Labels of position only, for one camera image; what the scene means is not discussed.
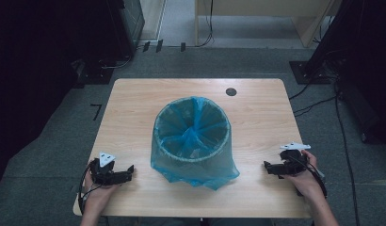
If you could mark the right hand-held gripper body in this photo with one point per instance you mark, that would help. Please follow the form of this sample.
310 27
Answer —
291 164

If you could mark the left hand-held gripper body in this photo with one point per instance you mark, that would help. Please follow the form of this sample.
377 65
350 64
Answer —
106 175

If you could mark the green plastic trash bin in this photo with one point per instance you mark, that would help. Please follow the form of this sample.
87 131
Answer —
194 171

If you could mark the blue plastic bag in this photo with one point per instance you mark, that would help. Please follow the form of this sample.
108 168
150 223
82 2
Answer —
191 138

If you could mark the person's right hand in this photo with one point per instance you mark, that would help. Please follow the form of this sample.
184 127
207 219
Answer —
307 183

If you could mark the person's left hand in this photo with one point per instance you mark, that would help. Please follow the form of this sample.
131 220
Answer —
95 197

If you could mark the dark round table grommet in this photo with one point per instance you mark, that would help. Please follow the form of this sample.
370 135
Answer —
231 92

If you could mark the black metal stand base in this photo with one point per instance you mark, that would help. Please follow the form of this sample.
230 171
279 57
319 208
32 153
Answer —
307 73
98 76

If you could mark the black tape strip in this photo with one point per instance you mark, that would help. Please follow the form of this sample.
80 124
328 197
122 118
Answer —
159 45
146 46
183 47

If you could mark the black curtain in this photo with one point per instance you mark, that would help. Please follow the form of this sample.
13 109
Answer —
366 47
31 62

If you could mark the dark cabinet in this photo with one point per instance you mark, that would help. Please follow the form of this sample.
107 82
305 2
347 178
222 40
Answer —
133 25

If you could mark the light wooden desk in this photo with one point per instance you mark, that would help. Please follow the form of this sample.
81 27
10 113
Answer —
260 8

